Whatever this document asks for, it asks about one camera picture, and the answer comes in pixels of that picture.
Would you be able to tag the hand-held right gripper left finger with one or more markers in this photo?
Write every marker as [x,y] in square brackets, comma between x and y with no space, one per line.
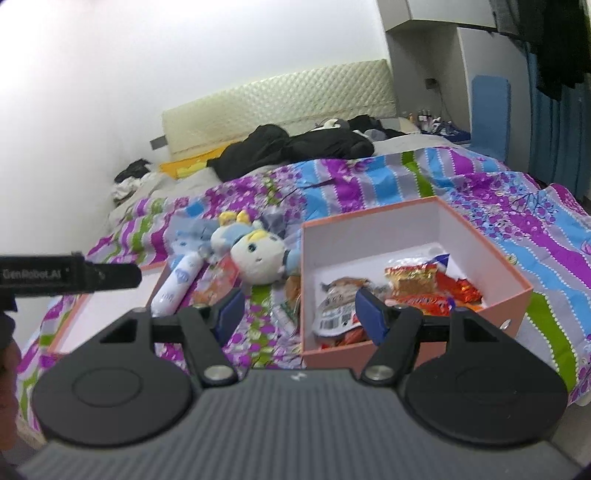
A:
[231,308]

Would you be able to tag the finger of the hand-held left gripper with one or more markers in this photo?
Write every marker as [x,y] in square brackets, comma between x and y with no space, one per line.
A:
[115,276]

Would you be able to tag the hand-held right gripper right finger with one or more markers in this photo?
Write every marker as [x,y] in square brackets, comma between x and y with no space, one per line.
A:
[368,314]

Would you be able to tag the grey white snack packet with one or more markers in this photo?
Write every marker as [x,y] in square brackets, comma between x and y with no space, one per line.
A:
[337,304]

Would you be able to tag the gold and red snack packet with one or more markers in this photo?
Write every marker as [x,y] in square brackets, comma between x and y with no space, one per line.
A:
[411,277]

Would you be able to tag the small orange snack packet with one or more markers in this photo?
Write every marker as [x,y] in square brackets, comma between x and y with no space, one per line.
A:
[425,304]

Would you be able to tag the pink cardboard box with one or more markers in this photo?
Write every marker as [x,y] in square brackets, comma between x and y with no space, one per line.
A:
[369,240]

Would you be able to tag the orange-red snack packet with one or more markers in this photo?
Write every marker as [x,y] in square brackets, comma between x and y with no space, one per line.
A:
[461,290]

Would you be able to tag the clear snack packet red label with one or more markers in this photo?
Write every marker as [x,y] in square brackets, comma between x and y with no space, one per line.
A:
[212,286]

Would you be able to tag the pink box lid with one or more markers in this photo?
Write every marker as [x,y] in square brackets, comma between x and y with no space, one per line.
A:
[92,318]

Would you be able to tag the small clear packet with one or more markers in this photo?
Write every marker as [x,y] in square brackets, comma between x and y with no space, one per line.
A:
[286,304]

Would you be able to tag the white plastic bottle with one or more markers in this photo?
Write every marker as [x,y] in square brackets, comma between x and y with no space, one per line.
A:
[178,284]

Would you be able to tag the blue and yellow plush doll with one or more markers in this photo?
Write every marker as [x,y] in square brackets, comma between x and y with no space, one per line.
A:
[258,254]

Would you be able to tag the pale blue wipes packet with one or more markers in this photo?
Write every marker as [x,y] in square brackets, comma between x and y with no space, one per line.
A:
[189,235]

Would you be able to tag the dark and white clothes pile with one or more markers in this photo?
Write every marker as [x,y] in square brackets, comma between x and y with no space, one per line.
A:
[131,177]

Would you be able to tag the grey bed sheet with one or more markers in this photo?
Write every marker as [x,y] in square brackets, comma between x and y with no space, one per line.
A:
[184,187]

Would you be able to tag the yellow pillow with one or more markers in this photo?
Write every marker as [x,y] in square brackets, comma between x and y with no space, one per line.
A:
[184,168]

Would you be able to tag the purple printed blanket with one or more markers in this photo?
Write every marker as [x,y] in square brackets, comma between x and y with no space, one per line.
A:
[461,184]

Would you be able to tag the black clothing heap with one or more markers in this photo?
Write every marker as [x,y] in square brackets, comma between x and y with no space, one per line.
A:
[277,147]

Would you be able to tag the cream quilted headboard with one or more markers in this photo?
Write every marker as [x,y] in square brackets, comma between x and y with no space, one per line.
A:
[277,101]

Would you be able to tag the blue chair back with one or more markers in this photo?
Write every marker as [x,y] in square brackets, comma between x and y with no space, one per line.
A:
[489,115]

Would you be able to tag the blue curtain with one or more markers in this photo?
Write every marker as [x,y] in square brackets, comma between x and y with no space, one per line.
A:
[554,138]

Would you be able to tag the white cabinet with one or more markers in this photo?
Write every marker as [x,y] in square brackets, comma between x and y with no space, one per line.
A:
[415,55]

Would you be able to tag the dark hanging clothes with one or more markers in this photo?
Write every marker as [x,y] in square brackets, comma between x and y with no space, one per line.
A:
[563,46]

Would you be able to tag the grey wall socket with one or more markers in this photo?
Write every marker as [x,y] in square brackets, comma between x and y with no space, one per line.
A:
[157,142]

